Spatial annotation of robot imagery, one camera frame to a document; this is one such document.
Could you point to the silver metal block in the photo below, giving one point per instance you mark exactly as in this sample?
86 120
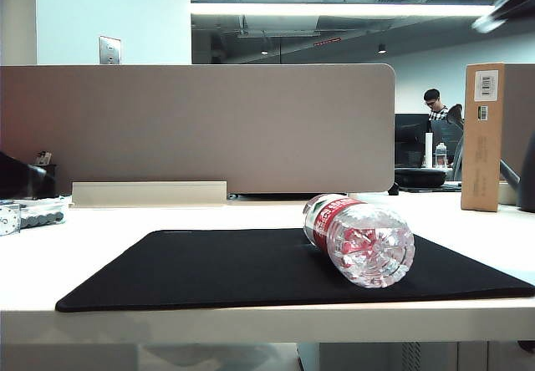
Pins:
9 220

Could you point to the black computer monitor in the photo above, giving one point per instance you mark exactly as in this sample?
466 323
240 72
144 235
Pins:
410 137

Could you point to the beige desk divider panel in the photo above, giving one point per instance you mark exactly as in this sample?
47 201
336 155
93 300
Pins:
209 124

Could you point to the black mouse pad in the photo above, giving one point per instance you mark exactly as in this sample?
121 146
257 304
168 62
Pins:
234 266

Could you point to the grey office chair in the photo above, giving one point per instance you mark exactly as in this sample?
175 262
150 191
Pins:
456 137

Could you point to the black round bowl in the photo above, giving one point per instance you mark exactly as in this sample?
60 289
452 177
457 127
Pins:
420 177

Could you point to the tall brown cardboard box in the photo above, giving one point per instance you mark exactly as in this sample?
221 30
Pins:
480 145

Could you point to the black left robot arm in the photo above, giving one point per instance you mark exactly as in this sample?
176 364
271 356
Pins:
21 176

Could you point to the long ceiling light strip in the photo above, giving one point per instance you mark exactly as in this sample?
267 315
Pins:
334 9

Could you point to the pack of grey discs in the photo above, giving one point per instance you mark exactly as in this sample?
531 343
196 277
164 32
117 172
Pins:
42 217

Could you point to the metal wall switch plate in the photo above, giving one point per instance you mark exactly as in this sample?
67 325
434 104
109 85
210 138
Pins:
110 50

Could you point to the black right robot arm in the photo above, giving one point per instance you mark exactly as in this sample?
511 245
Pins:
507 9

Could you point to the small clear background bottle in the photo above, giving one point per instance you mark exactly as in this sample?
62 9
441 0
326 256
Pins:
441 156

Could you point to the cream divider bracket rail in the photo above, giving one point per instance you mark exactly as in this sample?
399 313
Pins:
146 193

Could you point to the beige side divider panel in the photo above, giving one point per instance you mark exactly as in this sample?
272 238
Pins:
518 112

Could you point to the black divider clamp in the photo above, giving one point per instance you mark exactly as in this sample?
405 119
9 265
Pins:
393 189

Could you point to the white paper roll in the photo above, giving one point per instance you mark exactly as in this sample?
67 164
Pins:
429 149

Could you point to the person with glasses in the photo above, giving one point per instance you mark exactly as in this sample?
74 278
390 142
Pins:
434 105

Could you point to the black pen holder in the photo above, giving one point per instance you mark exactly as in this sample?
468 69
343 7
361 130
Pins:
51 170

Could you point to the clear plastic water bottle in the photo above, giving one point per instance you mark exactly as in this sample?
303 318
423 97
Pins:
359 241

